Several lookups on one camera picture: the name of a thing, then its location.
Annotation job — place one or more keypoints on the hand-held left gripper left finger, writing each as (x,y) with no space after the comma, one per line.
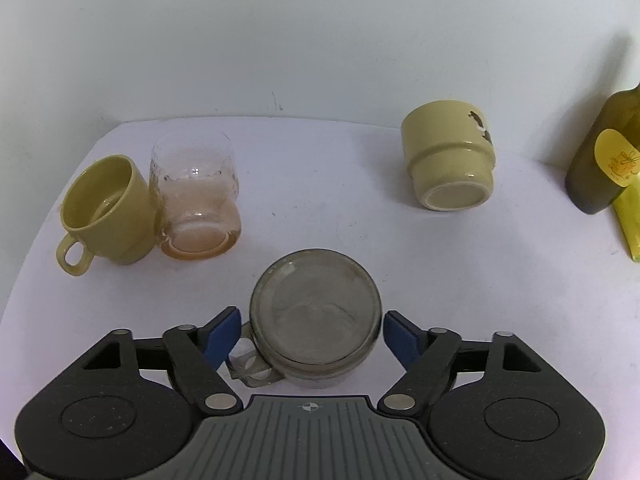
(223,336)

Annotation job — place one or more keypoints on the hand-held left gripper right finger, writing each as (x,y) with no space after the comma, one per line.
(401,338)

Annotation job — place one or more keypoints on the grey glass cup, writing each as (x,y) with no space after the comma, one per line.
(314,317)

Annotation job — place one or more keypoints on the pink glass cup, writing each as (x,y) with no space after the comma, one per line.
(196,195)

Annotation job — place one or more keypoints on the yellow printed cup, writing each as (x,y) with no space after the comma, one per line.
(450,156)

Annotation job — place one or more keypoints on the yellow-green packet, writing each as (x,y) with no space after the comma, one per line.
(631,225)

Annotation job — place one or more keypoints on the olive green bottle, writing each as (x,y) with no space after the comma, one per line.
(603,155)

